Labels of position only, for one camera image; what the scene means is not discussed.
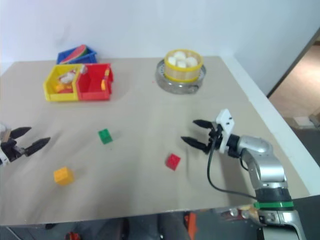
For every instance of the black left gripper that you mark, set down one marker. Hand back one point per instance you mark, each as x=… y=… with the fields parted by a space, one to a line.
x=11 y=150

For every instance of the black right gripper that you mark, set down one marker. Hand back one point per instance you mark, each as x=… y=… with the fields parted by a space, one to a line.
x=215 y=135

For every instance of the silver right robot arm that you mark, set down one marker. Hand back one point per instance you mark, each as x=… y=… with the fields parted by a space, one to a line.
x=270 y=170

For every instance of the red cube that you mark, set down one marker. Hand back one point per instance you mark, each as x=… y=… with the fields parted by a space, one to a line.
x=172 y=161

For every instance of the yellow cube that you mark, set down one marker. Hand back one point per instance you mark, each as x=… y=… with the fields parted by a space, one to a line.
x=63 y=176

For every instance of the beige table cloth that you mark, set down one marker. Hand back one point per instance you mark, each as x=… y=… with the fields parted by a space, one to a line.
x=150 y=120

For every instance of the round glass bowl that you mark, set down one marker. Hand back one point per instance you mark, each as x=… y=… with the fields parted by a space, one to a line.
x=175 y=87

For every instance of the yellow plastic storage bin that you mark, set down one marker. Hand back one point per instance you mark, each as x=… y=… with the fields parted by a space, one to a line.
x=51 y=87

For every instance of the orange toy food piece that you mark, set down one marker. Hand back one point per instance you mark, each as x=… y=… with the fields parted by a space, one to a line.
x=61 y=88

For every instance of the yellow rimmed bamboo steamer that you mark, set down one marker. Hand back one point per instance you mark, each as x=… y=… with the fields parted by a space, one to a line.
x=183 y=73

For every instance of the white toy food piece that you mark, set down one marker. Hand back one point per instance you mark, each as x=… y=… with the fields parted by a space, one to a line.
x=67 y=77

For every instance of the white steamed bun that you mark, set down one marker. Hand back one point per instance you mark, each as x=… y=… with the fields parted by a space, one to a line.
x=191 y=61
x=181 y=64
x=180 y=55
x=172 y=60

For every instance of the green cube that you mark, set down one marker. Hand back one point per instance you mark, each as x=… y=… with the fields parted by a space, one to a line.
x=105 y=136

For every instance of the red plastic storage bin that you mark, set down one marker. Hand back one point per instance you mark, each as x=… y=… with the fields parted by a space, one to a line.
x=93 y=86

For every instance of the orange object under table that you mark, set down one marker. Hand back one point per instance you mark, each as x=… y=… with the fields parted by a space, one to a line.
x=191 y=222

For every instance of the orange yellow toy carrot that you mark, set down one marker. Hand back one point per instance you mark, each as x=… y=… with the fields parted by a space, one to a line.
x=104 y=80

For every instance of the toy watermelon slice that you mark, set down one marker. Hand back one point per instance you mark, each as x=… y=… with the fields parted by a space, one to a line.
x=75 y=53

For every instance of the blue plastic storage bin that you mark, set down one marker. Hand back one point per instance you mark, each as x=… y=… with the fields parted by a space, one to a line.
x=88 y=58

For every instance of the cardboard box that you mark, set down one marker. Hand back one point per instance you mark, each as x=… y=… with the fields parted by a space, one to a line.
x=303 y=121

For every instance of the red object under table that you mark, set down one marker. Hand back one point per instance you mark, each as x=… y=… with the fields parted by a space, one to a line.
x=72 y=236

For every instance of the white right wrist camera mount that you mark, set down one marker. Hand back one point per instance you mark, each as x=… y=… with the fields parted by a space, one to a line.
x=226 y=120

